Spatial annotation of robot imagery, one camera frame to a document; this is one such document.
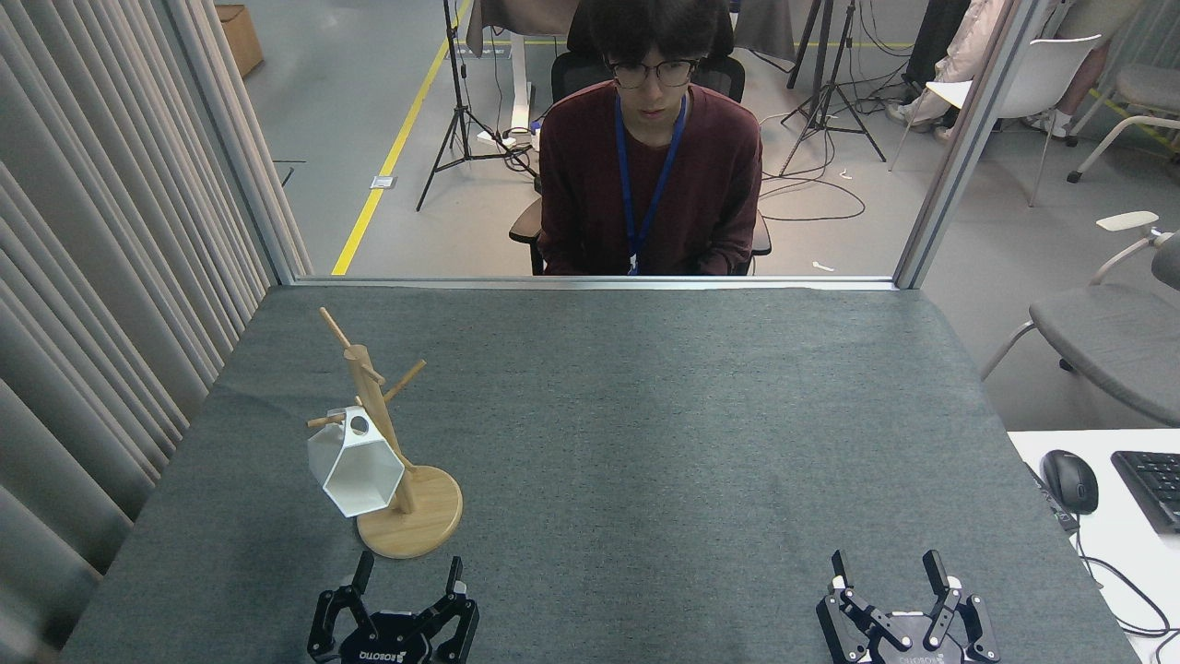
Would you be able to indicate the black keyboard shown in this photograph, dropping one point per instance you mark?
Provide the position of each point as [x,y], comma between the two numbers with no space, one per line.
[1154,484]

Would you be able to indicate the person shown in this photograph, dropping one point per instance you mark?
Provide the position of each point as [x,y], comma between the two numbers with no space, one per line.
[963,51]
[1092,74]
[590,175]

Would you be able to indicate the grey felt table mat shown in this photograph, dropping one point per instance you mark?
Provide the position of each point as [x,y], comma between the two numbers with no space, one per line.
[645,415]

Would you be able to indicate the black flat device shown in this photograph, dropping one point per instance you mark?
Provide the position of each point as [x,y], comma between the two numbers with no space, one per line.
[1051,503]

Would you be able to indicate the white desk leg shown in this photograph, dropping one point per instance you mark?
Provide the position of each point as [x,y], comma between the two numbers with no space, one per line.
[519,83]

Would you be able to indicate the white desk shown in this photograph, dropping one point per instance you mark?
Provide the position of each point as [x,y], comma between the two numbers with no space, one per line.
[1134,563]

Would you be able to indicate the grey chair with white armrest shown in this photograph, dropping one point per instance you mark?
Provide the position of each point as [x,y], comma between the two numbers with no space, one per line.
[1106,341]

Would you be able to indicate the cardboard box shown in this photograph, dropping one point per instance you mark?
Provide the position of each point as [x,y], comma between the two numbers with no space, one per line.
[240,37]

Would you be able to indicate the black office chair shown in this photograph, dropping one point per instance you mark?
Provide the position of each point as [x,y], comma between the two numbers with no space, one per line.
[572,78]

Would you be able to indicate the beige pleated curtain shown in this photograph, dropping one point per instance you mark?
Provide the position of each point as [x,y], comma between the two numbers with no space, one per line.
[92,277]

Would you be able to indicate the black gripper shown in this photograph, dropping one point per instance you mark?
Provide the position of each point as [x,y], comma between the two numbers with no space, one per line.
[913,641]
[387,641]

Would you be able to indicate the silver floor socket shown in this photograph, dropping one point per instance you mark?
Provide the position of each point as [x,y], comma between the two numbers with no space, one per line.
[383,182]

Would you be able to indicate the silver frame post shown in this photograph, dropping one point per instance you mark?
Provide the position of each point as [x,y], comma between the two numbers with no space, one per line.
[230,138]
[959,157]

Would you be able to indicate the black tripod stand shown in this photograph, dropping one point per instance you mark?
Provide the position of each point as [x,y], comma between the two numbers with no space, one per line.
[832,83]
[455,55]

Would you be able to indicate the white hexagonal cup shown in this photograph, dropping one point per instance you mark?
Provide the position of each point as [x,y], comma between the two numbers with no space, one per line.
[355,475]

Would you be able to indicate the black computer mouse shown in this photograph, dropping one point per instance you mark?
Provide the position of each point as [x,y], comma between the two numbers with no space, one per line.
[1071,481]

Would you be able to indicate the black-rimmed glasses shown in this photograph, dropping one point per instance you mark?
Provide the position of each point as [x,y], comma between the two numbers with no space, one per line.
[673,72]

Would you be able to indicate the silver table edge rail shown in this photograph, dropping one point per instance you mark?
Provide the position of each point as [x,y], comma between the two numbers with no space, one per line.
[461,281]

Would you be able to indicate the white plastic chair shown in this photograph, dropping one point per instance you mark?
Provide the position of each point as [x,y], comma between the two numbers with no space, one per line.
[1051,74]

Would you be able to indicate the wooden cup rack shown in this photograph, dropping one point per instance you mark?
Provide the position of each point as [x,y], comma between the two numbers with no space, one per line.
[415,530]

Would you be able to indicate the grey chair with white frame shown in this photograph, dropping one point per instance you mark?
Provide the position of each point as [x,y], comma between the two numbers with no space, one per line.
[1148,88]

